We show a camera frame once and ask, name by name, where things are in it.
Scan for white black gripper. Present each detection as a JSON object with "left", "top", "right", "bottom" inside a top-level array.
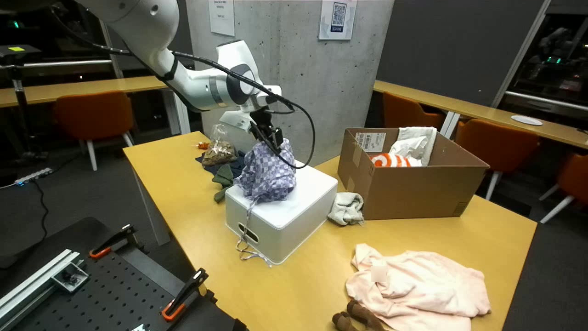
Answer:
[{"left": 217, "top": 92, "right": 284, "bottom": 153}]

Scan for purple checked shirt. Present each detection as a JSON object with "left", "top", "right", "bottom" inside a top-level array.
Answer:
[{"left": 236, "top": 140, "right": 297, "bottom": 225}]

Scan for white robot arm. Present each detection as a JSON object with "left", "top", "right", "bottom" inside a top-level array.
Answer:
[{"left": 78, "top": 0, "right": 282, "bottom": 153}]

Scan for white upturned basket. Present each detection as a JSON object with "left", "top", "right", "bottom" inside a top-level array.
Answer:
[{"left": 225, "top": 168, "right": 339, "bottom": 265}]

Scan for clear plastic snack bag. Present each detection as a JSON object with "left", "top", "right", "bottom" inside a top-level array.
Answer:
[{"left": 203, "top": 124, "right": 238, "bottom": 166}]

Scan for dark green blue clothes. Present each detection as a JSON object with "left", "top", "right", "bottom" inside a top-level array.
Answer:
[{"left": 197, "top": 153, "right": 245, "bottom": 205}]

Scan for small orange object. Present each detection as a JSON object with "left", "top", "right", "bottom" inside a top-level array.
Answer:
[{"left": 197, "top": 142, "right": 210, "bottom": 151}]

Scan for orange white striped cloth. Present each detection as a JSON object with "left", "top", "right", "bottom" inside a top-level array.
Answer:
[{"left": 372, "top": 153, "right": 423, "bottom": 168}]

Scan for white paper poster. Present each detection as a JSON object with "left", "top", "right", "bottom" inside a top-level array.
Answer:
[{"left": 210, "top": 0, "right": 236, "bottom": 37}]

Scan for orange chair behind box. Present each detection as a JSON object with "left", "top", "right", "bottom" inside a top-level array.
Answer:
[{"left": 383, "top": 94, "right": 444, "bottom": 129}]

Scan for white QR poster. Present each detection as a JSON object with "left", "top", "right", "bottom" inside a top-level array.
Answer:
[{"left": 319, "top": 0, "right": 357, "bottom": 41}]

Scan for brown cardboard box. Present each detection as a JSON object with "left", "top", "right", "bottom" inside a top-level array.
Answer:
[{"left": 339, "top": 127, "right": 489, "bottom": 221}]

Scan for white cloth in box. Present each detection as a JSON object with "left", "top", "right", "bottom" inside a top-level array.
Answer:
[{"left": 390, "top": 127, "right": 438, "bottom": 166}]

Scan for orange chair left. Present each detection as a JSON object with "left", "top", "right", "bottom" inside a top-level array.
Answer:
[{"left": 52, "top": 92, "right": 135, "bottom": 170}]

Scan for orange black clamp far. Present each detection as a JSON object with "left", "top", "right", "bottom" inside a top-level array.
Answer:
[{"left": 89, "top": 225, "right": 135, "bottom": 260}]

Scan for orange black clamp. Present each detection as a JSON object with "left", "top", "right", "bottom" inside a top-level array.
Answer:
[
  {"left": 161, "top": 269, "right": 208, "bottom": 322},
  {"left": 89, "top": 225, "right": 135, "bottom": 260}
]

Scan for orange black clamp near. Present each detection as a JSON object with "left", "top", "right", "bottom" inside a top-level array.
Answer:
[{"left": 161, "top": 269, "right": 208, "bottom": 322}]

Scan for pink cloth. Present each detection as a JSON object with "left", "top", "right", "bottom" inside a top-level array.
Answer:
[{"left": 346, "top": 245, "right": 491, "bottom": 331}]

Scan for white power strip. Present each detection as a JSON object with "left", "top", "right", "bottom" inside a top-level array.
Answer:
[{"left": 14, "top": 168, "right": 54, "bottom": 186}]

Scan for black perforated breadboard plate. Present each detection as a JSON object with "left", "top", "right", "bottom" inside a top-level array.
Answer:
[{"left": 0, "top": 247, "right": 247, "bottom": 331}]

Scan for white plate on desk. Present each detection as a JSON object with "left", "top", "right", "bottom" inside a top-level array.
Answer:
[{"left": 511, "top": 114, "right": 545, "bottom": 127}]

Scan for black tripod with device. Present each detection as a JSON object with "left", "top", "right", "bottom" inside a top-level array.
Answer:
[{"left": 0, "top": 45, "right": 43, "bottom": 164}]

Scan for orange chair far right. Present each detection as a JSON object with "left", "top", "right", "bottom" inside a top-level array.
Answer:
[{"left": 541, "top": 155, "right": 588, "bottom": 225}]

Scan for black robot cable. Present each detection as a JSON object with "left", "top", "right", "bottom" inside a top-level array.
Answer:
[{"left": 48, "top": 6, "right": 319, "bottom": 171}]

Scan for long wooden wall desk left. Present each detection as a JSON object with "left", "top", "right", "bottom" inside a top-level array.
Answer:
[{"left": 25, "top": 76, "right": 192, "bottom": 135}]

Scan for long wooden wall desk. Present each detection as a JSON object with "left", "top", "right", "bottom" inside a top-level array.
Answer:
[
  {"left": 374, "top": 81, "right": 588, "bottom": 149},
  {"left": 25, "top": 76, "right": 192, "bottom": 135}
]

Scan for long wooden wall desk right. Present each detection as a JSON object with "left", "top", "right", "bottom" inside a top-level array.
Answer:
[{"left": 374, "top": 81, "right": 588, "bottom": 149}]

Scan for silver aluminium extrusion rail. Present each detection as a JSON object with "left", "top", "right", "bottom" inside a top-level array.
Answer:
[{"left": 0, "top": 249, "right": 89, "bottom": 319}]

